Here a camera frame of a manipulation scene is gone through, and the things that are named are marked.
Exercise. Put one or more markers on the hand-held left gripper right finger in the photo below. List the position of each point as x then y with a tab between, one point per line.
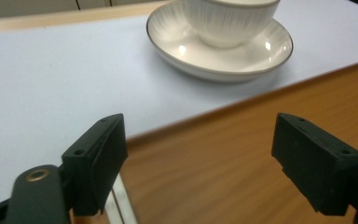
317	168

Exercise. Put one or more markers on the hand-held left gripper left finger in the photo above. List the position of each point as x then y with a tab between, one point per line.
96	165

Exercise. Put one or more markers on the wooden tray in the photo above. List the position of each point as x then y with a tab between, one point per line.
217	161

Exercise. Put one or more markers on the white dark-rimmed plate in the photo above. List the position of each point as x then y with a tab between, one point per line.
180	49

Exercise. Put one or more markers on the white ribbed bowl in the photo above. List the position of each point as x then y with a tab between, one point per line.
227	21

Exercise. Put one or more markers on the white table mat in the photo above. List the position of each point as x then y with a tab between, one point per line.
59	77

